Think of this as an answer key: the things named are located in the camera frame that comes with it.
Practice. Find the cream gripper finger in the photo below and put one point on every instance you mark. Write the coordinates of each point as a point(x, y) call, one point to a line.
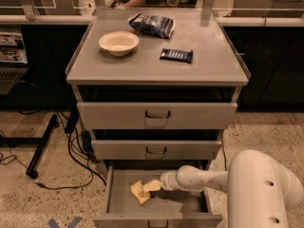
point(151, 186)

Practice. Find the yellow sponge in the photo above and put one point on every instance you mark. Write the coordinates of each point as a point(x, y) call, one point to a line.
point(137, 191)

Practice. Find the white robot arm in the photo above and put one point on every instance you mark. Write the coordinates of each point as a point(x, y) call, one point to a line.
point(259, 189)

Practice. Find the grey bottom drawer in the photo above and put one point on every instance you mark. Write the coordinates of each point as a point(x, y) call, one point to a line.
point(165, 209)

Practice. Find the grey drawer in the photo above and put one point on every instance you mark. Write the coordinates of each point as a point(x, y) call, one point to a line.
point(155, 150)
point(156, 115)
point(165, 209)

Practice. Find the grey middle drawer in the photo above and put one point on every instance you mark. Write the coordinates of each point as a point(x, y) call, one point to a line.
point(155, 150)

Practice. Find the grey top drawer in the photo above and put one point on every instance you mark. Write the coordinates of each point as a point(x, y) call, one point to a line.
point(156, 115)

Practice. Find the grey drawer cabinet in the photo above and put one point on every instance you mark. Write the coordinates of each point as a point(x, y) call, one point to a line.
point(216, 75)

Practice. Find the black power adapter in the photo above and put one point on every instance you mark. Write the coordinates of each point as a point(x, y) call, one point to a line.
point(86, 141)

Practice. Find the black table leg base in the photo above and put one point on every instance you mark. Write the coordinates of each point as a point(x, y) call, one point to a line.
point(39, 143)

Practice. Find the dark blue snack bar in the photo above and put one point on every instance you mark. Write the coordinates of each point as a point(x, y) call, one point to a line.
point(177, 55)

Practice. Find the white bowl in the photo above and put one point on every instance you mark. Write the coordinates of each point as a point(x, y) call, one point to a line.
point(118, 43)

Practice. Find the blue chip bag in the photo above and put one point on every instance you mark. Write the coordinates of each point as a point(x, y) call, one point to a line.
point(153, 25)

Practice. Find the clear water bottle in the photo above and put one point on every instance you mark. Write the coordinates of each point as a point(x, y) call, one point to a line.
point(119, 5)

